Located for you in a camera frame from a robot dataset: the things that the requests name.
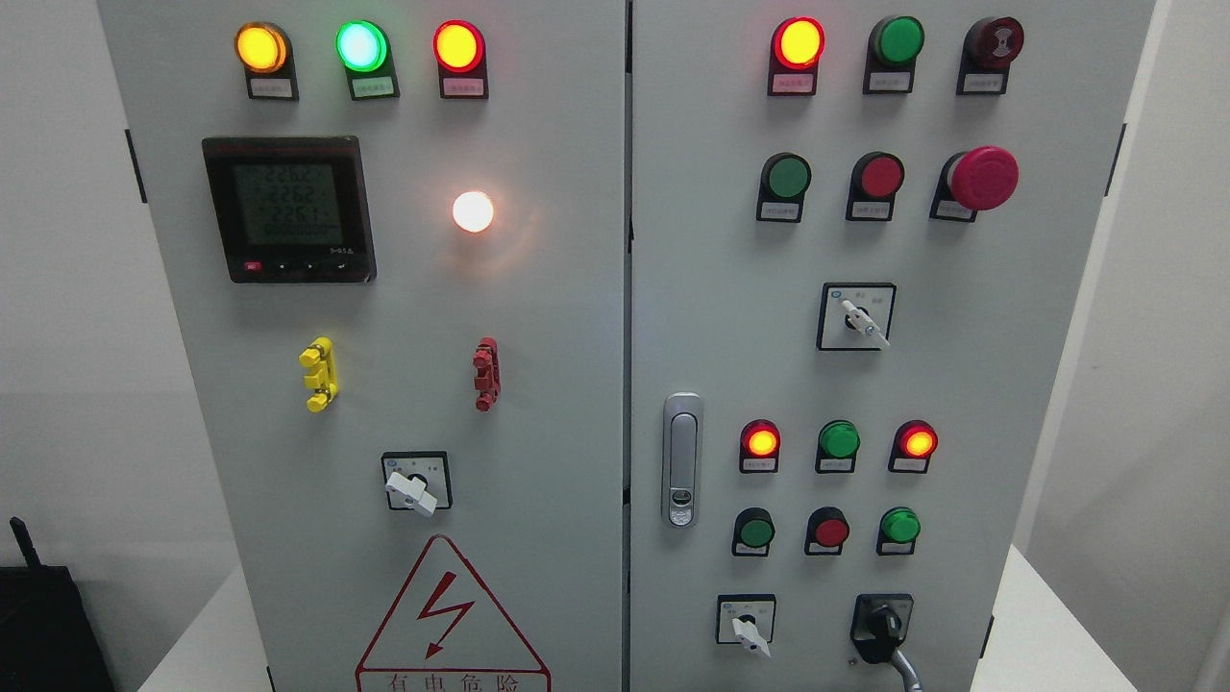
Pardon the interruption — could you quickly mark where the black rotary knob switch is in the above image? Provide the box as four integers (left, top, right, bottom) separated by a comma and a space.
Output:
849, 594, 914, 664

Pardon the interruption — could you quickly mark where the red lit indicator lower left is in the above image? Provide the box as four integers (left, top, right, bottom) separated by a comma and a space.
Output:
738, 419, 781, 474

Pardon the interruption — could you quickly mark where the white lit indicator light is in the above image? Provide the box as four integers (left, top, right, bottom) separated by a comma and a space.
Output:
451, 191, 494, 234

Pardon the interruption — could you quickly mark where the green push button lower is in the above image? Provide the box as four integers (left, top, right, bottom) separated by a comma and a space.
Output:
729, 506, 775, 557

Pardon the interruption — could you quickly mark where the green push button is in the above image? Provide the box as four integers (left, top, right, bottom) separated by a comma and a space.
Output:
755, 152, 812, 224
729, 506, 775, 557

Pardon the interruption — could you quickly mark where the green push button upper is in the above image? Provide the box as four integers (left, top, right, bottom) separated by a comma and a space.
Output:
755, 152, 812, 224

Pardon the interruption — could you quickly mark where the green indicator lower middle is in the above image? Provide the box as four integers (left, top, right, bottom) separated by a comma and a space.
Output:
814, 420, 861, 476

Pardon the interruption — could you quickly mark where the grey left cabinet door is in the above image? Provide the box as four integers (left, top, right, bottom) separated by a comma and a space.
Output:
98, 1, 627, 691

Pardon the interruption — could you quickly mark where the grey cabinet door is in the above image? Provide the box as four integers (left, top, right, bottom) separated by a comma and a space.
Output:
98, 1, 627, 691
629, 1, 1155, 691

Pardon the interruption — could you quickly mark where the grey right cabinet door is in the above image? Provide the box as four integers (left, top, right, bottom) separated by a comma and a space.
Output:
629, 1, 1155, 691

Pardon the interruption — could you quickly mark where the red push button lower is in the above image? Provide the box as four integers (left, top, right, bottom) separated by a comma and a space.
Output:
803, 506, 849, 556

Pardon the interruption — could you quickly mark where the red push button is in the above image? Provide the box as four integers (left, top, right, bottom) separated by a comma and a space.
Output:
845, 152, 905, 222
803, 506, 849, 556

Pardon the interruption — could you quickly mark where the red push button upper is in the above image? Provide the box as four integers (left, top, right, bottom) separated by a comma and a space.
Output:
845, 152, 905, 222

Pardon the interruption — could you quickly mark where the red indicator lower right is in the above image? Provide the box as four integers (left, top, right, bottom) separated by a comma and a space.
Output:
887, 419, 938, 476

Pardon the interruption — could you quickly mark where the red electrical warning sticker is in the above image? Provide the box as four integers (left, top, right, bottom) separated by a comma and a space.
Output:
355, 533, 554, 691

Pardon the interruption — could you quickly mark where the green indicator bottom right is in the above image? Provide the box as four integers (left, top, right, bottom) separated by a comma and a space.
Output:
875, 506, 923, 556

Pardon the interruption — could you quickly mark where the red lit indicator light left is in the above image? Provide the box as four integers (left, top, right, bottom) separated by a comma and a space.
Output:
433, 18, 490, 100

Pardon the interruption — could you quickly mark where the black digital power meter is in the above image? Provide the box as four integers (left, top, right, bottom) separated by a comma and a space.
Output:
200, 135, 378, 284

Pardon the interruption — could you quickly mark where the red lit indicator top right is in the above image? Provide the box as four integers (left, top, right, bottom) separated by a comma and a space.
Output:
766, 14, 827, 97

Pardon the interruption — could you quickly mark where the green lit indicator light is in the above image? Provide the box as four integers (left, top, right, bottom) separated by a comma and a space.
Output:
335, 18, 400, 101

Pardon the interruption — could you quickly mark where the red emergency stop button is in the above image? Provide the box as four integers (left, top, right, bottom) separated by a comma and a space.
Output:
927, 145, 1020, 224

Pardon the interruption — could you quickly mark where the green indicator top right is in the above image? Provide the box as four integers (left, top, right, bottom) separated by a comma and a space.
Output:
862, 14, 925, 95

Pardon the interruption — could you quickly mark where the yellow indicator light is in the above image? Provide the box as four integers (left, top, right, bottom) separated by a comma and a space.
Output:
234, 21, 299, 101

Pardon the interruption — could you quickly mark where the dark red buzzer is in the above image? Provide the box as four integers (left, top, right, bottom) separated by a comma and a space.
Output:
956, 16, 1025, 96

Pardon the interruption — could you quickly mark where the black box with antenna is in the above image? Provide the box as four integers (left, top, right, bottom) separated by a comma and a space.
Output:
1, 517, 114, 691

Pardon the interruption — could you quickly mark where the silver door handle lock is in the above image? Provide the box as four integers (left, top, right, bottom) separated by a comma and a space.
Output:
661, 391, 704, 529

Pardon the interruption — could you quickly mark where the red terminal post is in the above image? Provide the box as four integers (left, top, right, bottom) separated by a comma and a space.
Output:
471, 336, 502, 412

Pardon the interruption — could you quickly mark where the white selector switch left door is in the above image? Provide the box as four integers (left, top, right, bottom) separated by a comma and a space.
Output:
381, 451, 454, 517

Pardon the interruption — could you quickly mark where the white selector switch upper right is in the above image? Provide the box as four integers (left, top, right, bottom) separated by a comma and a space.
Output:
815, 281, 897, 352

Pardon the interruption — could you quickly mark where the white selector switch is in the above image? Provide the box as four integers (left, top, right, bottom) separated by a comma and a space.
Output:
715, 594, 777, 658
815, 281, 897, 352

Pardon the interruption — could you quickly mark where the yellow terminal post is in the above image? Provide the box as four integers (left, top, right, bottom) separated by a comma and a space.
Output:
298, 336, 341, 413

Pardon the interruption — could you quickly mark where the white selector switch lower right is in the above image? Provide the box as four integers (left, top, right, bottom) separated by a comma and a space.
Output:
715, 594, 777, 658

